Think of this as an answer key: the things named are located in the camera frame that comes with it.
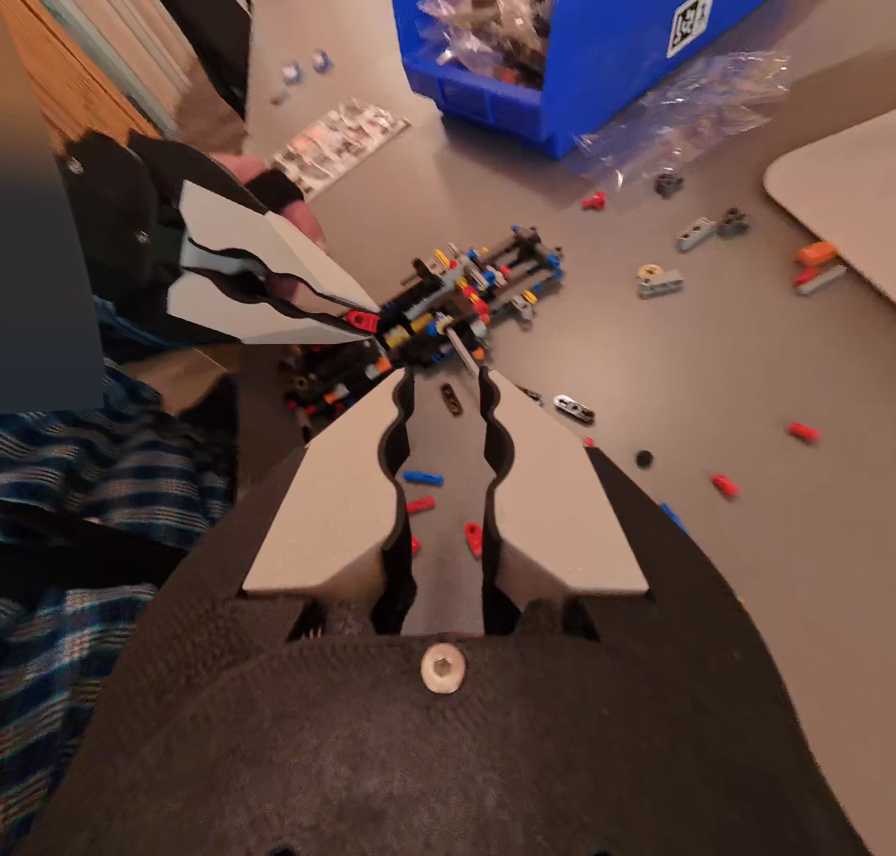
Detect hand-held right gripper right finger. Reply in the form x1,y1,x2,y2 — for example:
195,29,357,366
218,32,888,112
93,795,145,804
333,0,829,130
478,369,651,634

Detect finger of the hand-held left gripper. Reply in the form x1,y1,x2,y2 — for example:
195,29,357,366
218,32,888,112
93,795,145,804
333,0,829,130
167,270,377,346
177,180,382,315

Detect small lego gear subassembly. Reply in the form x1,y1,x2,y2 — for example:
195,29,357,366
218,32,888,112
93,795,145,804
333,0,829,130
430,313,488,379

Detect long lego chassis assembly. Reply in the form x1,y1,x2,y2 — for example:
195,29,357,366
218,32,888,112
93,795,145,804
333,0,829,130
280,224,567,445

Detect white book stand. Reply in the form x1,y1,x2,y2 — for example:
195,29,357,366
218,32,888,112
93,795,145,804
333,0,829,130
762,110,896,305

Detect person's torso in plaid shirt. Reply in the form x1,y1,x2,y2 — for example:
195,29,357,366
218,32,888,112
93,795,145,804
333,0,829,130
0,358,240,832

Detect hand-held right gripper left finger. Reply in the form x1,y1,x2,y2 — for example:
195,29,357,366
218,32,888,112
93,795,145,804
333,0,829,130
241,368,417,634

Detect grey lego liftarm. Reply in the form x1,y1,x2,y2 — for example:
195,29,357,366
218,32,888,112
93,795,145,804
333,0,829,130
636,270,686,301

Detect black office chair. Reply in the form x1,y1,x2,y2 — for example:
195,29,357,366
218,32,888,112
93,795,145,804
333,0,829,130
122,0,254,120

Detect red and grey lego pin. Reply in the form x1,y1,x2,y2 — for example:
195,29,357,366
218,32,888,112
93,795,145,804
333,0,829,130
792,264,848,296

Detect lego sticker sheet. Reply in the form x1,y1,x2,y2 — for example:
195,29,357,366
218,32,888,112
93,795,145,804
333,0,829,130
269,98,413,203

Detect light grey lego beam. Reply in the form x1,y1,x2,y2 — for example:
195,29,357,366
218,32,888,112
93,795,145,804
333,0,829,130
675,217,719,253

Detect empty clear plastic bag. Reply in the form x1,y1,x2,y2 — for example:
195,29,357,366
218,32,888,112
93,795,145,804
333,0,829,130
567,49,796,192

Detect clear bags of lego parts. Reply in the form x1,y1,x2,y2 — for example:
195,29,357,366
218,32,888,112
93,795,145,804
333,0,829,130
416,0,604,91

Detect person's left hand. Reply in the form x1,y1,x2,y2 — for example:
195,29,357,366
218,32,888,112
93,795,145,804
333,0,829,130
210,150,331,256

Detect black chest harness strap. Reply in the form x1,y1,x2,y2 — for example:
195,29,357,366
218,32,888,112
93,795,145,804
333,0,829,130
0,513,193,594

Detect person's left forearm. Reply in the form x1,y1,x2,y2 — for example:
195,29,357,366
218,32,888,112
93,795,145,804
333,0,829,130
94,296,151,363

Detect blue plastic bin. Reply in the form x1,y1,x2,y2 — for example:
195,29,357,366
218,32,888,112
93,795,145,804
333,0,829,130
389,0,803,161

